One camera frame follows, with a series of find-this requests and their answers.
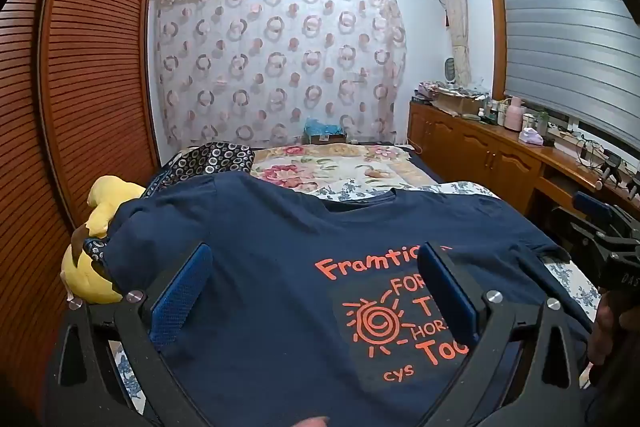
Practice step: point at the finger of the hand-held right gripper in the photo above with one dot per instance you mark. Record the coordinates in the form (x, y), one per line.
(592, 205)

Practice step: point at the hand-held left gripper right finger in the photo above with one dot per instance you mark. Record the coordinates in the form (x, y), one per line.
(452, 294)

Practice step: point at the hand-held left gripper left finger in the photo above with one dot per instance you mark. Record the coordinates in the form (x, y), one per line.
(182, 292)

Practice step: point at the navy printed t-shirt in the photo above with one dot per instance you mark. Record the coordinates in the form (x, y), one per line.
(270, 257)

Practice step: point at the person's right hand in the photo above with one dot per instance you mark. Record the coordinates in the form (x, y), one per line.
(602, 332)

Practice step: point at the small black tripod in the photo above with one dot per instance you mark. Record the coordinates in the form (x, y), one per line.
(610, 169)

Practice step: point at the blue floral bed sheet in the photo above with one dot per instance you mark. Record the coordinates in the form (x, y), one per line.
(570, 279)

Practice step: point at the purple tissue pack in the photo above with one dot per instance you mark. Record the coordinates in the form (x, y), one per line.
(531, 138)

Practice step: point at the yellow plush toy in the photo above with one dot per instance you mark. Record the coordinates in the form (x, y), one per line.
(107, 202)

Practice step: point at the pink thermos jug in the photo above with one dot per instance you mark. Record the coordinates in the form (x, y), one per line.
(514, 117)

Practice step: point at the wooden sideboard cabinet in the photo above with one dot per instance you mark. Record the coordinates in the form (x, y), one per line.
(480, 152)

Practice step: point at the dark circle-print cloth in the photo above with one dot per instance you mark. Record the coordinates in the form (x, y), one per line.
(215, 157)

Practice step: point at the open cardboard box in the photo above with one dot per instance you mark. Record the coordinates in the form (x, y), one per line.
(457, 103)

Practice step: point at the grey window blind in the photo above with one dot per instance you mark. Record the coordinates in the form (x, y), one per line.
(565, 37)

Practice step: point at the pink floral blanket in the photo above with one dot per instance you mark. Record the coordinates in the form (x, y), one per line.
(320, 167)

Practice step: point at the small white fan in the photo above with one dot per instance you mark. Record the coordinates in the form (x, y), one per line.
(450, 69)

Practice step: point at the small cardboard box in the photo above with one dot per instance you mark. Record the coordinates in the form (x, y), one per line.
(330, 139)

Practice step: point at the blue bag on box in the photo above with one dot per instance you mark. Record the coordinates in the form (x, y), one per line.
(322, 126)

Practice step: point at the wooden louvered wardrobe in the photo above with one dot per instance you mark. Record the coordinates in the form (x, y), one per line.
(90, 82)

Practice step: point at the beige tied curtain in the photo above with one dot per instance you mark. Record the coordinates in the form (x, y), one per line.
(455, 7)

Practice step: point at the sheer circle-print curtain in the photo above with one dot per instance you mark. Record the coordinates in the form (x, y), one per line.
(280, 57)

